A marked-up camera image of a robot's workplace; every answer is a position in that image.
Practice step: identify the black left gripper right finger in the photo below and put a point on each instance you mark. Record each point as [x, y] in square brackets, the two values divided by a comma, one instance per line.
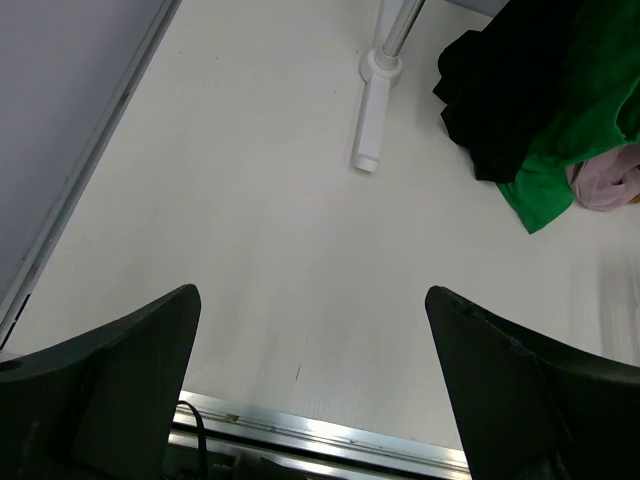
[527, 406]

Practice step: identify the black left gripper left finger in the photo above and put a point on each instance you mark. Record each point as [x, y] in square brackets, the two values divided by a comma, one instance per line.
[100, 405]

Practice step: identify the pink tank top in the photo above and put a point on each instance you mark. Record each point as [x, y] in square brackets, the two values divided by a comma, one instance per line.
[607, 181]

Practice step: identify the green tank top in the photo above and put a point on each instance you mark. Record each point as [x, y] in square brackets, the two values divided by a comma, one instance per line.
[598, 110]

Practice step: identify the black tank top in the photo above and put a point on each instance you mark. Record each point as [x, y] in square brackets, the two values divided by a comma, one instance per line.
[500, 85]

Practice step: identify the white clothes rack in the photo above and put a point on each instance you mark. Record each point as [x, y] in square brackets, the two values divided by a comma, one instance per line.
[380, 68]

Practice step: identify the aluminium front rail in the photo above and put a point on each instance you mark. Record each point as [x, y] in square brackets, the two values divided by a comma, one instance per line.
[318, 449]

